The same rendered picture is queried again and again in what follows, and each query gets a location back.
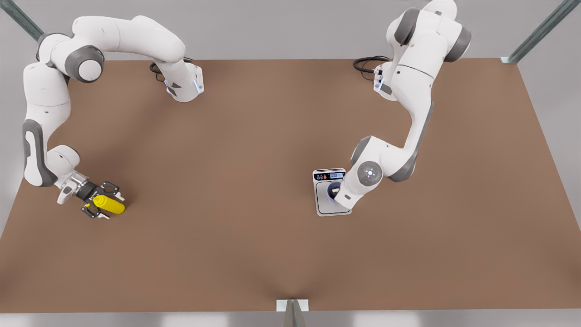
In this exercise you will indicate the yellow sauce bottle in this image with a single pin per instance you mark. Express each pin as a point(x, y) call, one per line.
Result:
point(111, 205)

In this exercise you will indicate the dark blue cup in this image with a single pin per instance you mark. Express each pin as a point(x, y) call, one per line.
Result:
point(332, 189)

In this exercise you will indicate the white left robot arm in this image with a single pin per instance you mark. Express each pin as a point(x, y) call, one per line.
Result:
point(415, 81)

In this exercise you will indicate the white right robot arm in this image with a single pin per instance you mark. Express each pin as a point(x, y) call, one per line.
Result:
point(45, 95)

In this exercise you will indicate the white digital kitchen scale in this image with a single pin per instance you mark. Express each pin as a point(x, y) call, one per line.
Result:
point(323, 206)

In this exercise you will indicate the silver frame post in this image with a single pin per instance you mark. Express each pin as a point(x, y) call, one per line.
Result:
point(540, 32)
point(22, 19)
point(292, 313)

